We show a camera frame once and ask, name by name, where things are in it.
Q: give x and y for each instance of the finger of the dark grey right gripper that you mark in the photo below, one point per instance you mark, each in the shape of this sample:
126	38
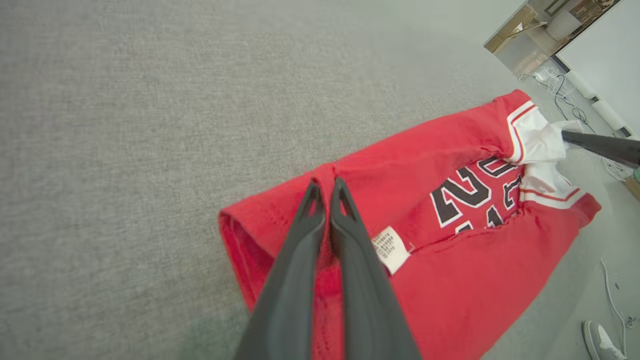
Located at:
615	149

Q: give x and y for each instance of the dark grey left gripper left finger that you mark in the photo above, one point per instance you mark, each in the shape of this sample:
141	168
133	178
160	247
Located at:
290	300

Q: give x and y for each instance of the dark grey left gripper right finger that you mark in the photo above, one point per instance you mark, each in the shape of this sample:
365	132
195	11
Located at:
370	310

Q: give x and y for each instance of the red and white basketball jersey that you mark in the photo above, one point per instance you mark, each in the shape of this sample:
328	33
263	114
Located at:
475	300

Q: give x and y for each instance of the white partition foot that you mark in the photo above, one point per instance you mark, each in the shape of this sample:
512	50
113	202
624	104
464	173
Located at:
611	115
580	84

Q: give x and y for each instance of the white round bin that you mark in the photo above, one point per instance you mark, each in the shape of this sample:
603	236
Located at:
562	24

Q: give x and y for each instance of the tan cardboard box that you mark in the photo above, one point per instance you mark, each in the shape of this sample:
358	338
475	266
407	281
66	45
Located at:
510	30

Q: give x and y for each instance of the grey and white sneaker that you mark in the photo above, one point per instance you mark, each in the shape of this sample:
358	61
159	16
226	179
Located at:
602	345

